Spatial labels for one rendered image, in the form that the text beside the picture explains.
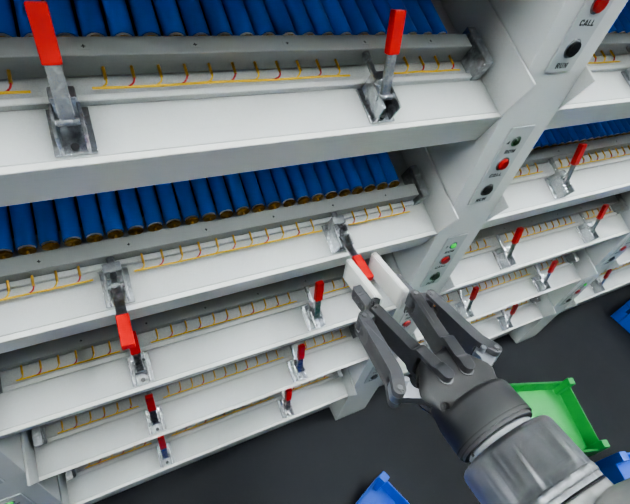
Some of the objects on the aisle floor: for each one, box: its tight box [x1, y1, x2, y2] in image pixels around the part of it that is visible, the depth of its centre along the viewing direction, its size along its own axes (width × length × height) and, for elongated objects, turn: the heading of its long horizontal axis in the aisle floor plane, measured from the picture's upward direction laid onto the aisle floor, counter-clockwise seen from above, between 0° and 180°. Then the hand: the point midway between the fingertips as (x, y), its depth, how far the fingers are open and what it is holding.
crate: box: [510, 378, 610, 456], centre depth 121 cm, size 30×20×8 cm
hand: (374, 282), depth 49 cm, fingers open, 3 cm apart
